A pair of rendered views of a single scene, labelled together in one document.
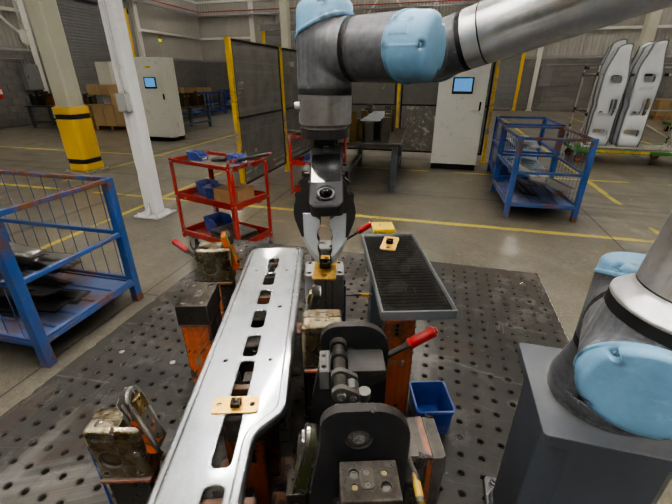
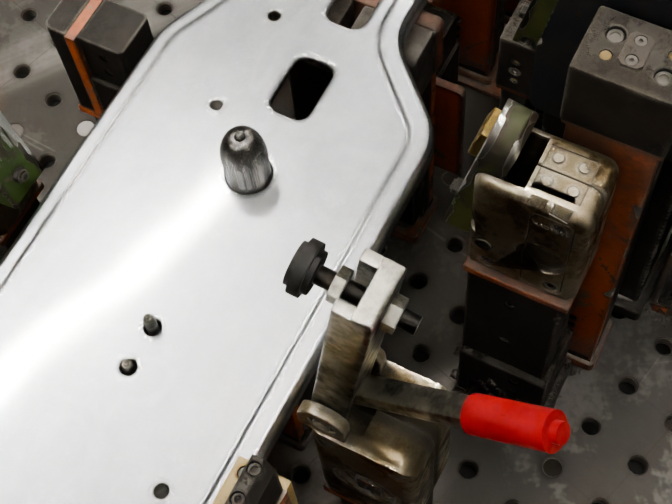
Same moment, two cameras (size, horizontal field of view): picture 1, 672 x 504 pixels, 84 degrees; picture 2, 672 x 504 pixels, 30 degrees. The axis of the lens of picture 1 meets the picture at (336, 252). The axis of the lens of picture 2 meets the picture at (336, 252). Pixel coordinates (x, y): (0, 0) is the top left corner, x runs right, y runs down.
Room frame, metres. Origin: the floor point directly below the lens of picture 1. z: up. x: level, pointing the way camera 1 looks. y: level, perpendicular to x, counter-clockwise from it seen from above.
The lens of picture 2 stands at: (-0.16, -0.13, 1.73)
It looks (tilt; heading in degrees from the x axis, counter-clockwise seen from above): 63 degrees down; 36
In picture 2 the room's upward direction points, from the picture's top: 7 degrees counter-clockwise
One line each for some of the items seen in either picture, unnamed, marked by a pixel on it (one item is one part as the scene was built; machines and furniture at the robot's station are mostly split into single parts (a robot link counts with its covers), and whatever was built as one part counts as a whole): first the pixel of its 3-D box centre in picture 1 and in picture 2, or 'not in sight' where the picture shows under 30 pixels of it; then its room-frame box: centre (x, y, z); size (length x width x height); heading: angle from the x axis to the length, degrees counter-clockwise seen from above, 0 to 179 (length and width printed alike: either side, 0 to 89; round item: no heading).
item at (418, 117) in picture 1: (398, 107); not in sight; (7.98, -1.25, 1.00); 3.64 x 0.14 x 2.00; 75
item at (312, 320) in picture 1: (322, 383); not in sight; (0.67, 0.03, 0.89); 0.13 x 0.11 x 0.38; 92
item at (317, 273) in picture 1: (325, 264); not in sight; (0.54, 0.02, 1.27); 0.08 x 0.04 x 0.01; 178
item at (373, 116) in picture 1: (375, 142); not in sight; (6.33, -0.65, 0.57); 1.86 x 0.90 x 1.14; 168
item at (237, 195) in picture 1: (226, 204); not in sight; (3.30, 1.01, 0.49); 0.81 x 0.47 x 0.97; 59
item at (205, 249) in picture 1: (220, 294); not in sight; (1.08, 0.39, 0.88); 0.15 x 0.11 x 0.36; 92
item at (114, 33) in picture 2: not in sight; (133, 127); (0.22, 0.34, 0.84); 0.11 x 0.08 x 0.29; 92
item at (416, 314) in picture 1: (400, 268); not in sight; (0.74, -0.14, 1.16); 0.37 x 0.14 x 0.02; 2
